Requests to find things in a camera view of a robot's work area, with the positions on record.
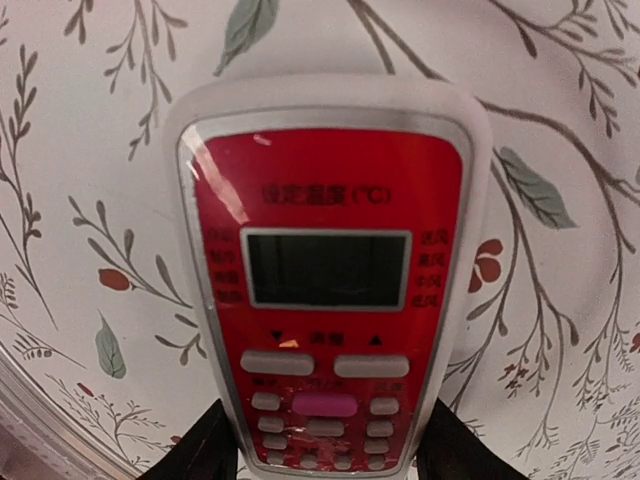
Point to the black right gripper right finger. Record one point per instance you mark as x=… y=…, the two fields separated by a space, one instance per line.
x=448 y=450

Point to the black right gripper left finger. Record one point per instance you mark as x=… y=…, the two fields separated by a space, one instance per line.
x=208 y=451

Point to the white red remote control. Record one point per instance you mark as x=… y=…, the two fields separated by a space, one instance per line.
x=328 y=224

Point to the floral patterned table mat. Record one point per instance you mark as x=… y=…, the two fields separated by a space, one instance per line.
x=95 y=304

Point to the aluminium front rail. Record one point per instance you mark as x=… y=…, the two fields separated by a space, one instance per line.
x=48 y=433

